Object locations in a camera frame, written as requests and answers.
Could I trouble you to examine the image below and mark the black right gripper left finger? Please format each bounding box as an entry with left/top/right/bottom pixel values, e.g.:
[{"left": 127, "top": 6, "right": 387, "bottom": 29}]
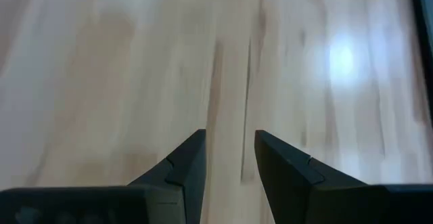
[{"left": 127, "top": 129, "right": 207, "bottom": 224}]

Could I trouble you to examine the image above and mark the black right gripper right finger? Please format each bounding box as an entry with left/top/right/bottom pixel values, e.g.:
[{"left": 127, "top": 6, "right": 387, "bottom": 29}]
[{"left": 254, "top": 129, "right": 369, "bottom": 224}]

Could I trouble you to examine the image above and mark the black aluminium table frame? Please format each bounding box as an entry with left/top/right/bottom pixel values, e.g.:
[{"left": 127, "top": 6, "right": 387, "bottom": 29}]
[{"left": 409, "top": 0, "right": 433, "bottom": 129}]

